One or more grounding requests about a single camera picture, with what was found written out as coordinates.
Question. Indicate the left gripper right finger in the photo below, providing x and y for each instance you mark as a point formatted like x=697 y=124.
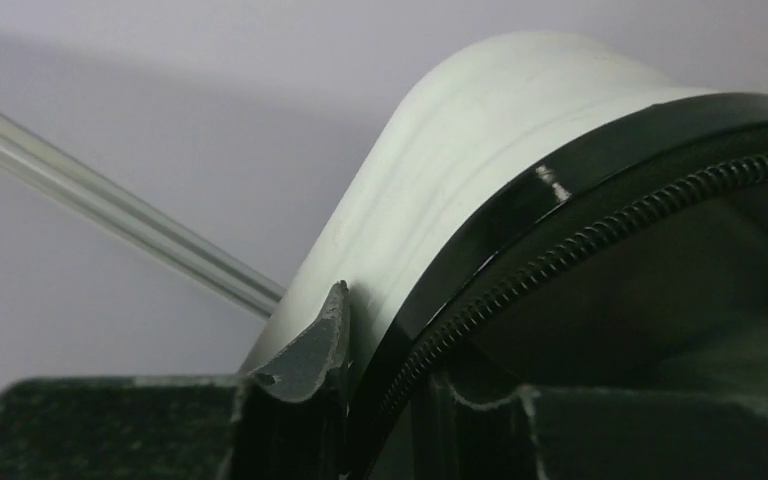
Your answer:
x=476 y=428

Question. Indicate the aluminium corner frame post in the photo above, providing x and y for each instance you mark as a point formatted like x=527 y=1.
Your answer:
x=63 y=178

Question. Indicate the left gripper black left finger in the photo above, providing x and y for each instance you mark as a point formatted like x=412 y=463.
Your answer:
x=283 y=420

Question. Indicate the black white space suitcase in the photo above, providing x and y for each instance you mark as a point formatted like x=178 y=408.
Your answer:
x=540 y=210

